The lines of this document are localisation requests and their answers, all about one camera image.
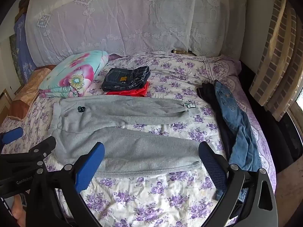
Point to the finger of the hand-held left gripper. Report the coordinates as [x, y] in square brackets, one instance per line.
[40, 147]
[11, 134]

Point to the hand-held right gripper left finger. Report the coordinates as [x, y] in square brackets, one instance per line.
[88, 167]

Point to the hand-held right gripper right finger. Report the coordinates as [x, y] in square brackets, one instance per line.
[213, 170]

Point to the grey knitted sweater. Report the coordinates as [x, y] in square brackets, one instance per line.
[132, 146]

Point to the black pants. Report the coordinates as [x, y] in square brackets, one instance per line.
[210, 94]

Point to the person's left hand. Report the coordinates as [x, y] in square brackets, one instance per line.
[19, 210]

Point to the brown satin pillow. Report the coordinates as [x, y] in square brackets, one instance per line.
[26, 89]

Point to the light blue jeans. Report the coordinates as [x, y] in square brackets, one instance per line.
[239, 127]

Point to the purple floral bed sheet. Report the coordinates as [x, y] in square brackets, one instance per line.
[153, 194]

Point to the blue patterned cloth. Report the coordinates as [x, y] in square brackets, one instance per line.
[22, 52]

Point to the folded floral teal quilt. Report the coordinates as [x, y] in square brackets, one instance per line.
[78, 73]

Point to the folded red garment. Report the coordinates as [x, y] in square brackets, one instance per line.
[139, 91]

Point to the folded dark denim jeans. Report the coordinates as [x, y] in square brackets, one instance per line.
[120, 78]

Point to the purple cloth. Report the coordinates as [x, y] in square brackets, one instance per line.
[116, 56]

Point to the small dark box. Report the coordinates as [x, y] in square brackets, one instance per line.
[182, 52]

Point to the brick pattern curtain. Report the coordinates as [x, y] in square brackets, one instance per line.
[274, 63]

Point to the white lace cover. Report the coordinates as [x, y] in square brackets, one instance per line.
[130, 16]

